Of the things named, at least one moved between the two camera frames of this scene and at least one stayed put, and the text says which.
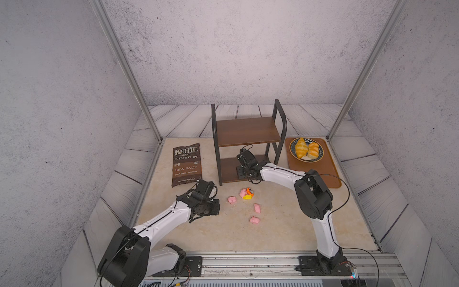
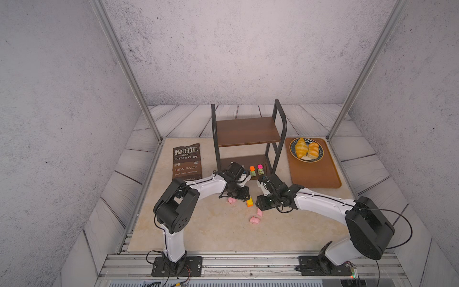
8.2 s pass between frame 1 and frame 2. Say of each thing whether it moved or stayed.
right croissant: stayed
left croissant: stayed
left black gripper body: moved
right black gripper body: moved
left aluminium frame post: stayed
